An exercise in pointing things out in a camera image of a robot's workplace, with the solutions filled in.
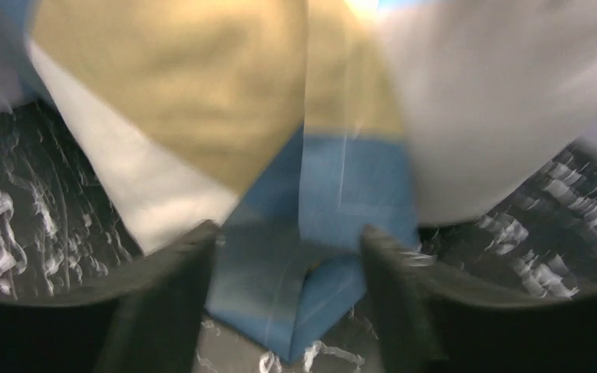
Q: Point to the blue beige white pillowcase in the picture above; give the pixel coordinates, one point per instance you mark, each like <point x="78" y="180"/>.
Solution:
<point x="275" y="119"/>

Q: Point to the white pillow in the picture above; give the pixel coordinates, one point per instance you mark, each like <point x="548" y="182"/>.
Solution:
<point x="490" y="91"/>

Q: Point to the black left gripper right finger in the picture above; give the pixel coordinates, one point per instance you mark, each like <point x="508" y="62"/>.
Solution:
<point x="431" y="317"/>

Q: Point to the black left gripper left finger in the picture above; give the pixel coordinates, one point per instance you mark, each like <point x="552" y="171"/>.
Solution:
<point x="143" y="317"/>

